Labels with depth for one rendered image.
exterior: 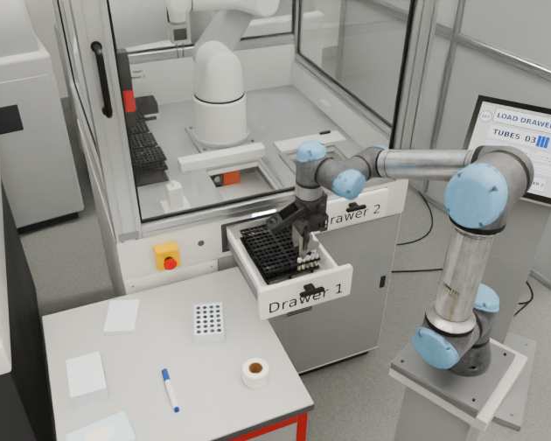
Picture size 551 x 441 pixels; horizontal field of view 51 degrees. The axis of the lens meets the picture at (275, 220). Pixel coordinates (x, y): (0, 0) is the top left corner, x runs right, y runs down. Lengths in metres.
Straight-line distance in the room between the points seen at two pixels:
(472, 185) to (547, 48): 1.85
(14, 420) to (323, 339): 1.17
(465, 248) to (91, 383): 0.97
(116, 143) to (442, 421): 1.17
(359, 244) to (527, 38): 1.39
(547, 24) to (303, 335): 1.75
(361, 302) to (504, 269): 0.56
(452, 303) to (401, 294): 1.64
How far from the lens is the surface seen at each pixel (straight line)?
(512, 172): 1.23
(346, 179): 1.42
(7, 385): 1.81
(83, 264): 3.23
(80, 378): 1.59
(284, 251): 1.75
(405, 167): 1.45
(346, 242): 2.09
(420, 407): 1.76
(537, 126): 2.12
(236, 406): 1.54
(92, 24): 1.46
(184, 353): 1.66
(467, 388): 1.62
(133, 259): 1.80
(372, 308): 2.41
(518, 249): 2.31
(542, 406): 2.73
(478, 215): 1.19
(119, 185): 1.65
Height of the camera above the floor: 2.00
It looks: 36 degrees down
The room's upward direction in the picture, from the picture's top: 1 degrees clockwise
